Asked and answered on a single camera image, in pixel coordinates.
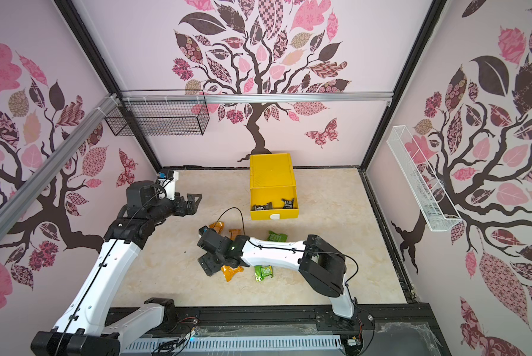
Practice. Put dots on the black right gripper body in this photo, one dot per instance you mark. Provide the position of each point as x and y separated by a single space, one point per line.
210 251

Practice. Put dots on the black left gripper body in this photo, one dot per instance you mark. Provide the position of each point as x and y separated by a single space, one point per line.
178 208

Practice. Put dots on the black cookie packet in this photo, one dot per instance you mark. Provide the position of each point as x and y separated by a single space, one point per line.
288 204
264 207

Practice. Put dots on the yellow top drawer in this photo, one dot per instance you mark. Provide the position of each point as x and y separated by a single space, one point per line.
262 196

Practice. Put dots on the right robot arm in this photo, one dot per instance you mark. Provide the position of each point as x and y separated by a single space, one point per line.
326 270

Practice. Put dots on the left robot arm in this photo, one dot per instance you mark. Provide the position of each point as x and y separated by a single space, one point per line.
82 329

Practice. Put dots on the yellow plastic drawer cabinet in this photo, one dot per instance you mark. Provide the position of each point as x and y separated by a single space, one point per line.
271 171

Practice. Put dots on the orange cookie packet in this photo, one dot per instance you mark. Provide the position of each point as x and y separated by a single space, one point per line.
234 233
217 227
230 272

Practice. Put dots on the green cookie packet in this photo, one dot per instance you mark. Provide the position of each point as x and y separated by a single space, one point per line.
263 272
277 237

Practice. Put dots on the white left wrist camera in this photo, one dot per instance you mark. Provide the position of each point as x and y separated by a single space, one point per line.
166 182

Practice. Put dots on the black wire basket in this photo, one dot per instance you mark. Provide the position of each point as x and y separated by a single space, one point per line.
160 113

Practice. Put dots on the white slotted cable duct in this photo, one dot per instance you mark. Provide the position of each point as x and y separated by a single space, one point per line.
235 345

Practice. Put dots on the white wire shelf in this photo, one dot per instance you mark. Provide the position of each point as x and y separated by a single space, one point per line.
412 154

